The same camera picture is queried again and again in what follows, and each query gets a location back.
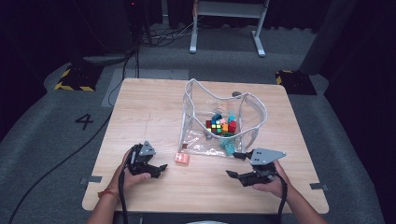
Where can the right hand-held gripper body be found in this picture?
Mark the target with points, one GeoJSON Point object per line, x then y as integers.
{"type": "Point", "coordinates": [263, 174]}

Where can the green toy brick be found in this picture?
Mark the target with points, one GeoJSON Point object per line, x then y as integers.
{"type": "Point", "coordinates": [228, 134]}

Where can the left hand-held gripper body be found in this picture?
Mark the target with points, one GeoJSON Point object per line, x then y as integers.
{"type": "Point", "coordinates": [138, 163]}

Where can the grey tape strip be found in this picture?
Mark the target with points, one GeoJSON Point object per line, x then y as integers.
{"type": "Point", "coordinates": [91, 179]}
{"type": "Point", "coordinates": [318, 186]}

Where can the teal sloped toy brick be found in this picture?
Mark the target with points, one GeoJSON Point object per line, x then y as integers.
{"type": "Point", "coordinates": [230, 150]}

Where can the large pink toy brick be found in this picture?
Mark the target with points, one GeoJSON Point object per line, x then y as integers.
{"type": "Point", "coordinates": [182, 158]}

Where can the person's right hand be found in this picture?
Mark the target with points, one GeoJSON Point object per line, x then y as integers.
{"type": "Point", "coordinates": [274, 188]}

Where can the person's left hand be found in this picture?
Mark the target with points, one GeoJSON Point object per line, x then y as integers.
{"type": "Point", "coordinates": [126, 182]}

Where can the grey table grommet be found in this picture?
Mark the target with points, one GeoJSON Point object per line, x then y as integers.
{"type": "Point", "coordinates": [236, 93]}

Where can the blue irregular toy brick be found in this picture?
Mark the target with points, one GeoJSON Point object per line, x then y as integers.
{"type": "Point", "coordinates": [217, 117]}

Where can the grey upright panel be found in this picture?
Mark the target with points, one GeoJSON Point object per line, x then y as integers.
{"type": "Point", "coordinates": [327, 37]}

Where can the dark equipment stand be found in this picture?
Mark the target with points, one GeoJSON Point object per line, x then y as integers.
{"type": "Point", "coordinates": [106, 59]}

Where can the teal square toy brick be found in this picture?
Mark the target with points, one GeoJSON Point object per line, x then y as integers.
{"type": "Point", "coordinates": [231, 118]}

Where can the white metal stand frame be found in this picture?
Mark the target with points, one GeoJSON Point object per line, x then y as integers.
{"type": "Point", "coordinates": [230, 8]}

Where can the black yellow striped base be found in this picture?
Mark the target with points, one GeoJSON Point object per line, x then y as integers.
{"type": "Point", "coordinates": [77, 77]}
{"type": "Point", "coordinates": [295, 82]}

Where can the small light blue toy brick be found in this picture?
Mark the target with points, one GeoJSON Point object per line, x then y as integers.
{"type": "Point", "coordinates": [223, 142]}

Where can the multicoloured puzzle cube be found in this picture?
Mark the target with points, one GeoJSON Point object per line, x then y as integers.
{"type": "Point", "coordinates": [214, 127]}

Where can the clear plastic bag white trim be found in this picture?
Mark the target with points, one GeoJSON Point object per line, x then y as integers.
{"type": "Point", "coordinates": [199, 146]}

